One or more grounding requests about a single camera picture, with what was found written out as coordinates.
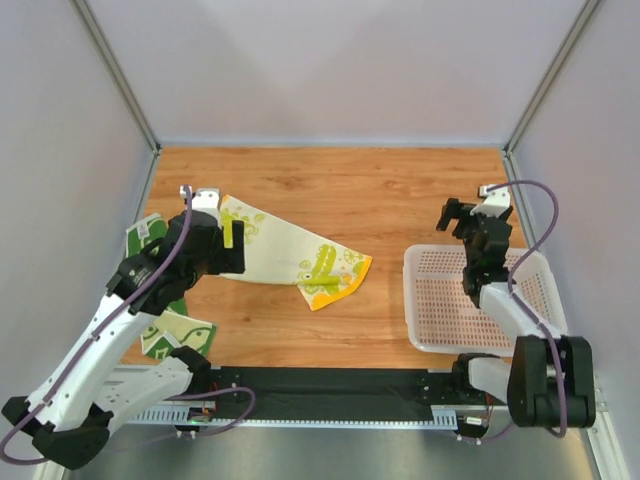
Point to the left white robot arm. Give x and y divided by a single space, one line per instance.
72 415

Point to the aluminium front rail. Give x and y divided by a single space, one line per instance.
580 391

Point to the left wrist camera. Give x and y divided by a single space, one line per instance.
206 200

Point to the green patterned towel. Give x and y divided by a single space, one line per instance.
174 328

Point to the cream yellow crocodile towel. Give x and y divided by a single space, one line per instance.
278 252

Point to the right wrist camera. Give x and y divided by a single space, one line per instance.
496 200

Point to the left aluminium frame post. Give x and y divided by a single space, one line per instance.
96 34

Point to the white plastic basket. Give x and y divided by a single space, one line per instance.
441 318

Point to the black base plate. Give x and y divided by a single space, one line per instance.
343 394

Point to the right aluminium frame post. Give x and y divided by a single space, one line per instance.
569 43

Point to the grey slotted cable duct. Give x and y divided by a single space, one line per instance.
174 415

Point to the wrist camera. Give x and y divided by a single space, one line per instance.
206 200
496 200

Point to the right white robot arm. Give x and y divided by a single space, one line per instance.
540 350

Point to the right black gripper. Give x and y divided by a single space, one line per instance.
460 220

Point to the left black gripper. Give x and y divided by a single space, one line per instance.
232 248

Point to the aluminium frame post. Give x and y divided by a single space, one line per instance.
569 43
96 34

